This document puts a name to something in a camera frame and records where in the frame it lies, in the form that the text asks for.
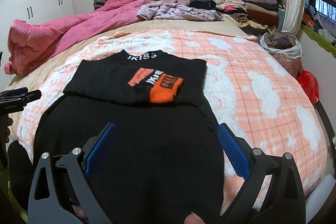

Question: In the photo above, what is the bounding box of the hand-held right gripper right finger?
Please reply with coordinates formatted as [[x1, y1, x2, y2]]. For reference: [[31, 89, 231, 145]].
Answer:
[[217, 123, 306, 224]]

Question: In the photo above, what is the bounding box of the pink floral fabric bag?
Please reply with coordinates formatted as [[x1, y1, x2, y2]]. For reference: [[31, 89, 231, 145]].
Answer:
[[273, 53, 302, 77]]

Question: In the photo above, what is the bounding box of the pink duvet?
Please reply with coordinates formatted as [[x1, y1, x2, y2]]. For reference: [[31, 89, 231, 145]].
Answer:
[[4, 0, 151, 76]]

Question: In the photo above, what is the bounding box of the red plastic bag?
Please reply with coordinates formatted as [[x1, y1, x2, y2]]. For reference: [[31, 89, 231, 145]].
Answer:
[[296, 70, 320, 104]]

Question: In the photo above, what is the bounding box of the dark striped cloth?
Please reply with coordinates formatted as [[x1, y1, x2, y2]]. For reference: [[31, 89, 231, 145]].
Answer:
[[94, 0, 112, 10]]

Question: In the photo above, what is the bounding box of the dark navy garment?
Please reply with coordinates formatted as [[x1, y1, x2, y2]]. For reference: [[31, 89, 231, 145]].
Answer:
[[189, 0, 217, 10]]

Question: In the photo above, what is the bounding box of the lilac striped crumpled garment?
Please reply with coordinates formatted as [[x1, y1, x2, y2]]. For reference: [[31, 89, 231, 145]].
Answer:
[[136, 2, 223, 22]]

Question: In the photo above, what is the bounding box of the orange white checked blanket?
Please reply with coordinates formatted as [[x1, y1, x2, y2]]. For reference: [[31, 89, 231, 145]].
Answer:
[[17, 30, 328, 203]]

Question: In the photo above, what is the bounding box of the stack of folded clothes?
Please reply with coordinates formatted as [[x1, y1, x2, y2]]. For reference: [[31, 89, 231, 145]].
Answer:
[[213, 0, 285, 35]]

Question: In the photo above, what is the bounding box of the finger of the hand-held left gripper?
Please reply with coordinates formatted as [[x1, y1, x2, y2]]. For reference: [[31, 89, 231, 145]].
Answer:
[[10, 90, 42, 105], [0, 86, 28, 96]]

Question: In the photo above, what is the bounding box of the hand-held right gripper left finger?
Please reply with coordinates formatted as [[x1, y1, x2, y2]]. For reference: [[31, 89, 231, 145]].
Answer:
[[28, 123, 117, 224]]

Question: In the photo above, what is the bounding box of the black sweater with orange cuffs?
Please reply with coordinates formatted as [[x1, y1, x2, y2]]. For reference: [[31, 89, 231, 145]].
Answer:
[[33, 49, 225, 224]]

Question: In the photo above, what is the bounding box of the green window ledge cover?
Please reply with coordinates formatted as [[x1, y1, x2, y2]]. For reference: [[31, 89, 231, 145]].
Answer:
[[301, 23, 336, 52]]

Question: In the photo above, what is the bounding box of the person's right hand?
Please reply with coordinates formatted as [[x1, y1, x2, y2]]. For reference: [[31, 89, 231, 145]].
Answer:
[[184, 212, 205, 224]]

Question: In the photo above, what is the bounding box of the person's left hand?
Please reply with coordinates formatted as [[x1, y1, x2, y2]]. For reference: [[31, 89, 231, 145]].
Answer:
[[6, 117, 14, 136]]

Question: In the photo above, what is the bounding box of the pile of windowsill clothes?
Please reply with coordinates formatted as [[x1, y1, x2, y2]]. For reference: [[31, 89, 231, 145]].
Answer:
[[302, 5, 336, 45]]

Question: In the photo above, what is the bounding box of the white plastic bag of clothes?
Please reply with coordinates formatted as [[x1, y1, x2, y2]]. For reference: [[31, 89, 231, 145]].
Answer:
[[260, 32, 302, 58]]

